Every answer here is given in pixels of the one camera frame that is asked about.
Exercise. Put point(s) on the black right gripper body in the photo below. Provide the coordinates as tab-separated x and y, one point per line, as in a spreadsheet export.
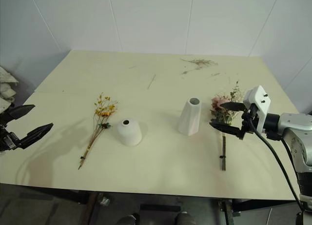
249	120

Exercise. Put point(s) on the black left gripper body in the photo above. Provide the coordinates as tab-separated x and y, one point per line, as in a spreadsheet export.
7	142

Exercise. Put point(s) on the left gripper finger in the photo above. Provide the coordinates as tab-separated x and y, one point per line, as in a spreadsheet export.
20	110
34	136

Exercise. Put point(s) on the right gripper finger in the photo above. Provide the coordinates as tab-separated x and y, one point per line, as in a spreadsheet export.
234	106
226	129

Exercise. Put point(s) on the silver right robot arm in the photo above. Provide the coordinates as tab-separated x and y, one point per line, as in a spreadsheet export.
296	127

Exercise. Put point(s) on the tall faceted white vase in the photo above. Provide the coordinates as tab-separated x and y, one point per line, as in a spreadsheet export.
190	120

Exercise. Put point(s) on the short round white vase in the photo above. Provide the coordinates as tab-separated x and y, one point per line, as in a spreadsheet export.
129	133

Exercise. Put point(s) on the pink dried flower bunch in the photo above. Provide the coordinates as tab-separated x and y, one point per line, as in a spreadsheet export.
220	105

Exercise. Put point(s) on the crumpled grey-white cloth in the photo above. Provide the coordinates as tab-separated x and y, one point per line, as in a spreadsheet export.
5	88

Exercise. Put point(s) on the loose dried grass sprig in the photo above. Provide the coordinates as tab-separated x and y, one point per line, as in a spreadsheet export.
198	62

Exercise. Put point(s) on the yellow dried flower bunch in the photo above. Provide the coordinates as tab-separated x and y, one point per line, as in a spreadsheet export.
103	111

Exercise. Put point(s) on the thin loose dried twig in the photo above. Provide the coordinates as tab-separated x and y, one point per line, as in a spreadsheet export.
151	81

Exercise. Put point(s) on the dark rounded shape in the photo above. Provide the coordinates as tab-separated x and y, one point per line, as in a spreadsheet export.
184	218

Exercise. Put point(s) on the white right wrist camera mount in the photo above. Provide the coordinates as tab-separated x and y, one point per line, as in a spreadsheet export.
258	98

